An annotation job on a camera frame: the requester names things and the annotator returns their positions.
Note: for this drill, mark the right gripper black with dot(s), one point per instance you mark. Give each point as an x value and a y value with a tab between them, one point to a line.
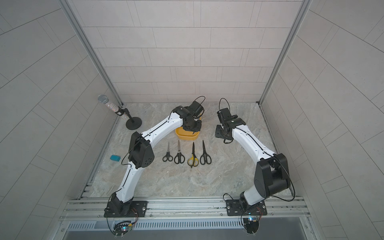
218	133

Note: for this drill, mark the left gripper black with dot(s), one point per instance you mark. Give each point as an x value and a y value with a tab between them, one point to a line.
198	127

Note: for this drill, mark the yellow plastic storage box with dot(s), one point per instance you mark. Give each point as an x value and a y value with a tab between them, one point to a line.
186	135

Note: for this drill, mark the black bladed black scissors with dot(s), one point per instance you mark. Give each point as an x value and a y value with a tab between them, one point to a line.
205	158

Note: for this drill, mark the yellow handled scissors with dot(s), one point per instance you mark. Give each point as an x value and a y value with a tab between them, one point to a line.
193	161

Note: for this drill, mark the large black handled scissors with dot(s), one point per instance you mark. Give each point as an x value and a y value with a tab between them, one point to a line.
179	158

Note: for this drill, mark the small black handled scissors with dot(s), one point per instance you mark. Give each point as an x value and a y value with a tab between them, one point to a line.
168	157

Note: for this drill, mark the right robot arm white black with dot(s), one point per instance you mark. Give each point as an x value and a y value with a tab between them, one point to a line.
272	171

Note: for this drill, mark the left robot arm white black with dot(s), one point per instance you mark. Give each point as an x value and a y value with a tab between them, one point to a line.
141	154

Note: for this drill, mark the glitter microphone on black stand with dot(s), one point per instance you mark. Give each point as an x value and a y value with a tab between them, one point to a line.
132	123

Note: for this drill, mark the teal sponge block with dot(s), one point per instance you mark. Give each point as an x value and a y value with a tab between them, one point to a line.
115	158

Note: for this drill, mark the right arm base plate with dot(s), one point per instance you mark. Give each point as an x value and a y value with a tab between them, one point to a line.
237	208

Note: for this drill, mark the aluminium mounting rail frame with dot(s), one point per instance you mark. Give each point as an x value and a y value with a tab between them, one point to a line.
181	208

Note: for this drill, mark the right circuit board with wires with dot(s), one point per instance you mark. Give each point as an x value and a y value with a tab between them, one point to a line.
251	225

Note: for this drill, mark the circuit board with wires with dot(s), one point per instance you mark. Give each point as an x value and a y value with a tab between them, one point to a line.
121	228
251	225

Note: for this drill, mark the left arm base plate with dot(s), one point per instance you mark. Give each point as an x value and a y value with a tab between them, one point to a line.
130	209

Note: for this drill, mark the left circuit board with wires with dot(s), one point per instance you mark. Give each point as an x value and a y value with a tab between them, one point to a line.
121	228

